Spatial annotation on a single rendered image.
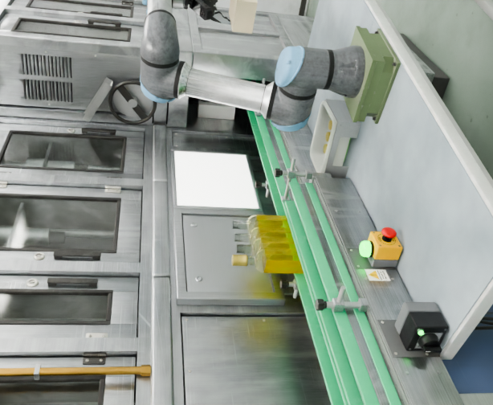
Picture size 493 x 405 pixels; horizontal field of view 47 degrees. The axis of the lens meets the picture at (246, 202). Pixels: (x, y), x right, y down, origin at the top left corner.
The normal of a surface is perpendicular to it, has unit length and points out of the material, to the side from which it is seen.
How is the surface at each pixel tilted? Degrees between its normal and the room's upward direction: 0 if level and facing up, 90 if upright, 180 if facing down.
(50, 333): 90
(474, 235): 0
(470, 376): 90
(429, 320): 90
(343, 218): 90
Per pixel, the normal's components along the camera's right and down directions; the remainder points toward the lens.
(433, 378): 0.14, -0.81
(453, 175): -0.98, -0.04
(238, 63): 0.13, 0.58
